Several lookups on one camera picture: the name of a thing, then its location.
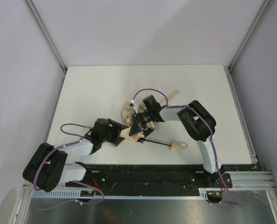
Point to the beige folding umbrella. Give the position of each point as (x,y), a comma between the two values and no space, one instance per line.
(151,107)

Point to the grey slotted cable duct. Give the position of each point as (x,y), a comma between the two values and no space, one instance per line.
(84,194)

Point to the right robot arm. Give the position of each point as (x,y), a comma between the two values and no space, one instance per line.
(197,121)

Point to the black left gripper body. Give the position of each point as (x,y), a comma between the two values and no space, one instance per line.
(117,134)

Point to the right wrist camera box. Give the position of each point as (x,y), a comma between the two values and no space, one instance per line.
(134,106)

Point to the left aluminium corner post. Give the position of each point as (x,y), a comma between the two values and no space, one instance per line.
(45,34)

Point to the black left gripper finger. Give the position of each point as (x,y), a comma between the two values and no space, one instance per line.
(123,140)
(117,128)

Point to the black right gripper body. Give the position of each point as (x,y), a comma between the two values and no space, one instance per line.
(137,124)

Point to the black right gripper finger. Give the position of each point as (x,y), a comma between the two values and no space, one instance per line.
(135,128)
(147,132)

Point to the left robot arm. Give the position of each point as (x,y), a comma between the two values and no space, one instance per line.
(53,165)

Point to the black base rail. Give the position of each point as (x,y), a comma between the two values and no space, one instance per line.
(152,180)

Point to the aluminium corner post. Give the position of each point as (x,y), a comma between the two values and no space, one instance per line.
(256,22)
(45,34)

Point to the right aluminium corner post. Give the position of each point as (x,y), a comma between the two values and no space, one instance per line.
(256,22)

